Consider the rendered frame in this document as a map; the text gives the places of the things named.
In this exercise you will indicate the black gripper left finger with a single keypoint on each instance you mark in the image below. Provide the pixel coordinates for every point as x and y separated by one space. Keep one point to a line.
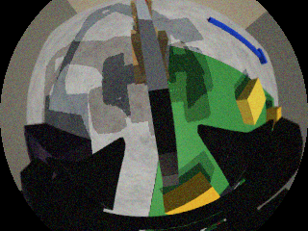
97 175

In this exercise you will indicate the blue curved bar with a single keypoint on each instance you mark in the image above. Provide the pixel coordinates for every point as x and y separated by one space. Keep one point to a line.
258 52

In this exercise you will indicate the green mat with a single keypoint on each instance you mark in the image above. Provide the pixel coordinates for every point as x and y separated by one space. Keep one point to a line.
203 91

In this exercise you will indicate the yellow rectangular block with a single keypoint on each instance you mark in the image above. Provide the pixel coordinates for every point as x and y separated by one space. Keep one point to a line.
273 113
193 194
251 101

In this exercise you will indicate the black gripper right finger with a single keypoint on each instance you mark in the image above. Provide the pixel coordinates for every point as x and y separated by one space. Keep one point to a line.
233 150

